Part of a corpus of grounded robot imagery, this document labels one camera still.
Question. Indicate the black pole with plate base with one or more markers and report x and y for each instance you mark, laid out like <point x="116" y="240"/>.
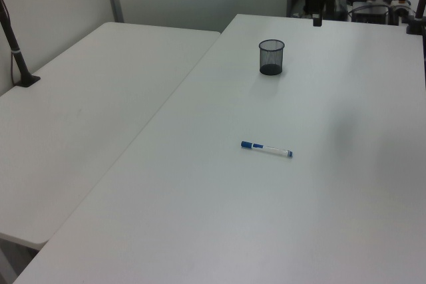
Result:
<point x="15" y="53"/>

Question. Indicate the blue and white marker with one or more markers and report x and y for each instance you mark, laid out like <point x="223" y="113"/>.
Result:
<point x="269" y="148"/>

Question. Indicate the gray electronics box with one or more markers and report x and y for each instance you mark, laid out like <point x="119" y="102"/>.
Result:
<point x="369" y="11"/>

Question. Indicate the white folding table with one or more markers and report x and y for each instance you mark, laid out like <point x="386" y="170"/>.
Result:
<point x="83" y="114"/>

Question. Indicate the silver device with black knob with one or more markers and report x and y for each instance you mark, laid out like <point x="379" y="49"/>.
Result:
<point x="401" y="3"/>

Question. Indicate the black mesh pen cup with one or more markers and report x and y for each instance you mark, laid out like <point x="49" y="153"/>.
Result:
<point x="271" y="69"/>

